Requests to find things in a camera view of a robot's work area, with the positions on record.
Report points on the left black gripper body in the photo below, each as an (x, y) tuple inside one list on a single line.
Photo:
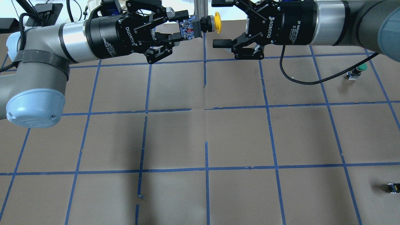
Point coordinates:
[(107, 37)]

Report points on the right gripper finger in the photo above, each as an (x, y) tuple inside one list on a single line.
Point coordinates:
[(223, 3), (224, 43)]

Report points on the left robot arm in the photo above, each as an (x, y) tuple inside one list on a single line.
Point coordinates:
[(34, 96)]

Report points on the small black switch block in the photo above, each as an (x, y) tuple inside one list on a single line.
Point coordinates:
[(393, 188)]

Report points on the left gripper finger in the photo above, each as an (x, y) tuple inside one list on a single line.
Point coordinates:
[(173, 38), (176, 16)]

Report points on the aluminium frame post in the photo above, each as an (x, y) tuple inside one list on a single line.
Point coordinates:
[(201, 8)]

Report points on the green push button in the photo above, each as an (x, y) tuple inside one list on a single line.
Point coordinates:
[(356, 72)]

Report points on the black power adapter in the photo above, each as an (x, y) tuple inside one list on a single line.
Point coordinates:
[(49, 12)]

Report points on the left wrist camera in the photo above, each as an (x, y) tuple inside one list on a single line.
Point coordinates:
[(110, 8)]

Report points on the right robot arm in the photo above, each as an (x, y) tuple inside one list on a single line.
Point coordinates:
[(369, 24)]

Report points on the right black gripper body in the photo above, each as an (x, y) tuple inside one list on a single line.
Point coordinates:
[(295, 23)]

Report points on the yellow push button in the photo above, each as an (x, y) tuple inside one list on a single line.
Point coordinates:
[(195, 26)]

